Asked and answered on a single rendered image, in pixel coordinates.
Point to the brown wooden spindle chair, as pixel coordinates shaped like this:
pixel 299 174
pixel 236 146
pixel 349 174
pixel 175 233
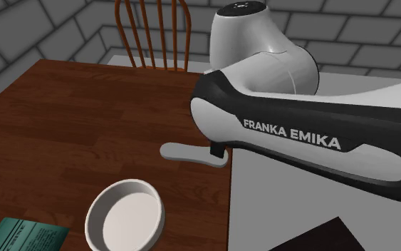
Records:
pixel 174 38

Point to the green printed box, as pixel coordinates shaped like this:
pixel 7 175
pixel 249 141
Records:
pixel 23 238

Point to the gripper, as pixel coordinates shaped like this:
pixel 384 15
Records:
pixel 216 149

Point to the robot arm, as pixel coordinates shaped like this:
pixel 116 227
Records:
pixel 266 52

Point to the brown wooden table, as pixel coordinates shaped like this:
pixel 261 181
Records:
pixel 64 118

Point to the grey flat paddle-shaped object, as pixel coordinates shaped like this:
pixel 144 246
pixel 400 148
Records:
pixel 182 153

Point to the white round bowl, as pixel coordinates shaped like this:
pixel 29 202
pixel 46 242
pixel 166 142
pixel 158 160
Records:
pixel 130 219

